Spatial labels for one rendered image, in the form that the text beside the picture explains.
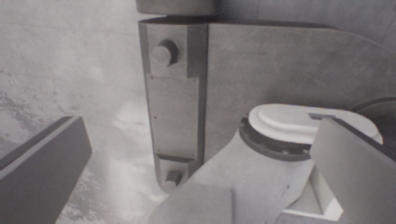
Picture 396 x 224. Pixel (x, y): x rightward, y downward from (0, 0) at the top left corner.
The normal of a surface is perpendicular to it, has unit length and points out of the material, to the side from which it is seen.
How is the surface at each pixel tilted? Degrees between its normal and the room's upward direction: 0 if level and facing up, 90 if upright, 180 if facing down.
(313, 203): 90
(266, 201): 90
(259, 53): 0
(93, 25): 0
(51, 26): 0
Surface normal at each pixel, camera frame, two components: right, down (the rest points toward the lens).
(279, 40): -0.18, 0.48
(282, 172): 0.02, -0.87
